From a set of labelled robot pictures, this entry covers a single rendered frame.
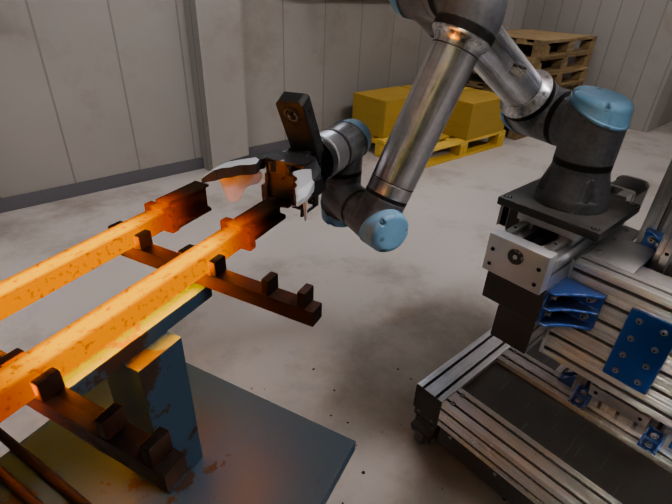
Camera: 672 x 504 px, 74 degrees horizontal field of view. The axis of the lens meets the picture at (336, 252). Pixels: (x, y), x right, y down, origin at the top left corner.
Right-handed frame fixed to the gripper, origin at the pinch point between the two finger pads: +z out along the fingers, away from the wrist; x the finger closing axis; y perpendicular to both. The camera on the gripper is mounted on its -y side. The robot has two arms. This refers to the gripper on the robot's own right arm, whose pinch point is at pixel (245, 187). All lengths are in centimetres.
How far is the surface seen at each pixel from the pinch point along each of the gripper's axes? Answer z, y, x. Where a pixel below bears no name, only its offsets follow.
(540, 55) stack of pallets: -416, 24, -8
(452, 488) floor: -40, 98, -34
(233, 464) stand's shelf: 16.0, 32.0, -7.2
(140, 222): 7.4, 4.8, 11.6
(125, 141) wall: -155, 70, 211
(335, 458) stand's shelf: 8.9, 32.0, -18.8
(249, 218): 0.0, 4.4, -0.3
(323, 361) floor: -67, 98, 21
